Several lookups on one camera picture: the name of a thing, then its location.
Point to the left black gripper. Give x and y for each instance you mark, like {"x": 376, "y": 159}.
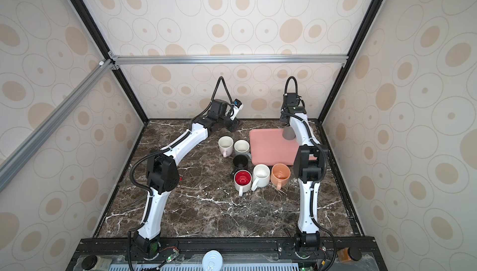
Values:
{"x": 235, "y": 125}

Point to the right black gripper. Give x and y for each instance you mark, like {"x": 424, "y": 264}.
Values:
{"x": 283, "y": 115}

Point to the pink mug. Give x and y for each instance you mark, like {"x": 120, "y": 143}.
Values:
{"x": 226, "y": 146}

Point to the large grey mug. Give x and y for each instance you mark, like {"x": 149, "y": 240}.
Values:
{"x": 288, "y": 133}

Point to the small grey mug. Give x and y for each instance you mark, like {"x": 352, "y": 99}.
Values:
{"x": 242, "y": 147}

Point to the white mug black rim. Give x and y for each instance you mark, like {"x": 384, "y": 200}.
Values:
{"x": 242, "y": 181}

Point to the white ceramic mug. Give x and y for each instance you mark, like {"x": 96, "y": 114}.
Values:
{"x": 260, "y": 176}

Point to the peach cream speckled mug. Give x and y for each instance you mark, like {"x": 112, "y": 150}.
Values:
{"x": 280, "y": 174}

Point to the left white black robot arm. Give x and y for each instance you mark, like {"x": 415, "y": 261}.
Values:
{"x": 157, "y": 172}

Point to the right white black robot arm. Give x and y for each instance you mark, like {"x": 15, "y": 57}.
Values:
{"x": 309, "y": 166}

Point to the pink plastic tray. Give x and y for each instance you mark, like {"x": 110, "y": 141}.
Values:
{"x": 269, "y": 147}

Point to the white round lamp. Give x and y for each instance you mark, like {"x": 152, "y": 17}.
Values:
{"x": 212, "y": 261}

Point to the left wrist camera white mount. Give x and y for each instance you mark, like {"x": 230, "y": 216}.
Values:
{"x": 237, "y": 106}

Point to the horizontal aluminium frame bar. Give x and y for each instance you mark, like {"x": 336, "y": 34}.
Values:
{"x": 232, "y": 59}

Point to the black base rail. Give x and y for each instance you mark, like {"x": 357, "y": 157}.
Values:
{"x": 239, "y": 254}

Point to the left slanted aluminium frame bar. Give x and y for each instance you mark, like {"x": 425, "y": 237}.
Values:
{"x": 20, "y": 157}

